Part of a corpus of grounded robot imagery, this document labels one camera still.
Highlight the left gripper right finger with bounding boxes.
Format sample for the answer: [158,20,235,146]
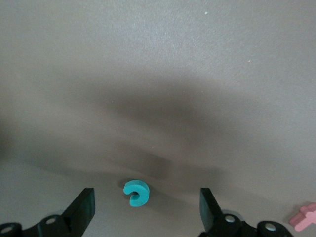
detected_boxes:
[198,187,294,237]

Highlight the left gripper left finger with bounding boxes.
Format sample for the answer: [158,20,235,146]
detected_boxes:
[0,187,96,237]

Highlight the teal letter c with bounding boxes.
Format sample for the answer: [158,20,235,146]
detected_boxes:
[122,179,151,207]

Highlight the pink letter f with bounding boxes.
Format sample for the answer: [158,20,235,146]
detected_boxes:
[288,202,316,232]

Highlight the brown table cover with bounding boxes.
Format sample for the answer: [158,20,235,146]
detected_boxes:
[0,0,316,237]

